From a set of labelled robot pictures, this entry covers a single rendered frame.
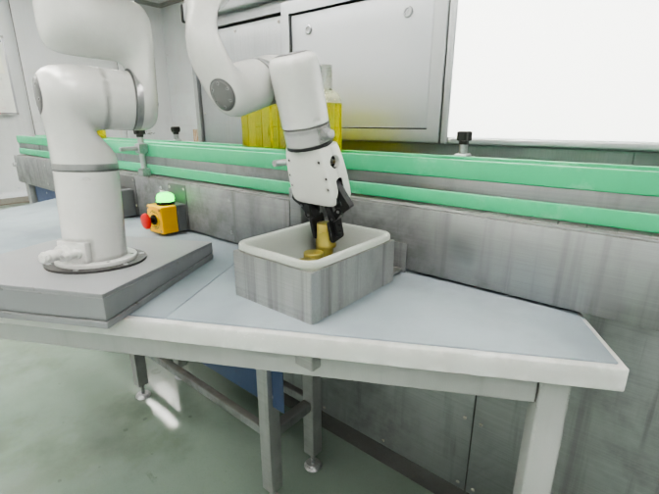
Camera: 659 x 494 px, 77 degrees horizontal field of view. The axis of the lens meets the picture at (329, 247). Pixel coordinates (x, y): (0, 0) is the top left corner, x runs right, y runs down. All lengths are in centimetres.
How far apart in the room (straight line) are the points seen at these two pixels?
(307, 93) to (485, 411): 83
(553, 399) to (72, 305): 67
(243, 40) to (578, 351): 118
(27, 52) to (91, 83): 612
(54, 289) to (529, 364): 64
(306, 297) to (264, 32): 92
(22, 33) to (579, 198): 665
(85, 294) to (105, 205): 17
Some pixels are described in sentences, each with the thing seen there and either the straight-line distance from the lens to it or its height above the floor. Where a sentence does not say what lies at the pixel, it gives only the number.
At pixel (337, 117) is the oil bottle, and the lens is 94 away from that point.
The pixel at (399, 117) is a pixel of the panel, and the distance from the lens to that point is 99.
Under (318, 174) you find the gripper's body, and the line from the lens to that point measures 66.
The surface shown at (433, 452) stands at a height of 17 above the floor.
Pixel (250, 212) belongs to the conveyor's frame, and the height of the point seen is 84.
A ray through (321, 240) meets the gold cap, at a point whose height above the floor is 83.
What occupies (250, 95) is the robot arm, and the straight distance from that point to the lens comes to 65.
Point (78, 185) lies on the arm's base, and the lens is 75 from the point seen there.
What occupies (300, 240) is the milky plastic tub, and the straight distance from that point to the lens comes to 77.
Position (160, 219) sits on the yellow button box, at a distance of 111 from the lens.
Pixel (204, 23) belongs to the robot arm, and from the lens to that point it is 67.
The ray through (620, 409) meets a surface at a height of 49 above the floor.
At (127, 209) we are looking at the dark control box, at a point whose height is 78.
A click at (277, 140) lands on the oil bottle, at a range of 102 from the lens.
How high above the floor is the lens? 103
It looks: 17 degrees down
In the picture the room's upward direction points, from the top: straight up
